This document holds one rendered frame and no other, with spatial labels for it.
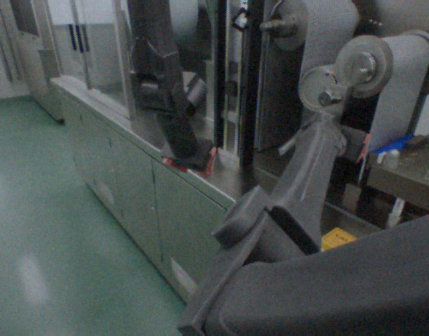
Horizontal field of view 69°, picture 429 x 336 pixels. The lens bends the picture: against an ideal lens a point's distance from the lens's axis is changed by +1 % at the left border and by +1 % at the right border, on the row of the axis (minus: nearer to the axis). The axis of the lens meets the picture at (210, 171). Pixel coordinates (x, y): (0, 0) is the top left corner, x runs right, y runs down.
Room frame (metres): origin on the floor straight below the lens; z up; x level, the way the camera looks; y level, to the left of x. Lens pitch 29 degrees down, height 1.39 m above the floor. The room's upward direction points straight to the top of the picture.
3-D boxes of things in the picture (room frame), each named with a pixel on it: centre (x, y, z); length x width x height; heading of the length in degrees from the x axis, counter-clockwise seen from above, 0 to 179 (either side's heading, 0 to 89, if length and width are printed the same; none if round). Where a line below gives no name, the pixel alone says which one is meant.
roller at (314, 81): (0.97, -0.40, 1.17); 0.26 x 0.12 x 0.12; 128
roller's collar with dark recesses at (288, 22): (0.98, -0.21, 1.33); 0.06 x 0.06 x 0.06; 38
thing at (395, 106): (0.82, -0.51, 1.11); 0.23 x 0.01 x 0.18; 128
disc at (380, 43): (0.80, -0.38, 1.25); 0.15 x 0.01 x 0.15; 38
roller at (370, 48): (0.88, -0.48, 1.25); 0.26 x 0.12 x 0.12; 128
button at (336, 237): (0.53, -0.29, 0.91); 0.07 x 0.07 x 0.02; 38
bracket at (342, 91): (0.80, -0.33, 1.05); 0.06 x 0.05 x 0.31; 128
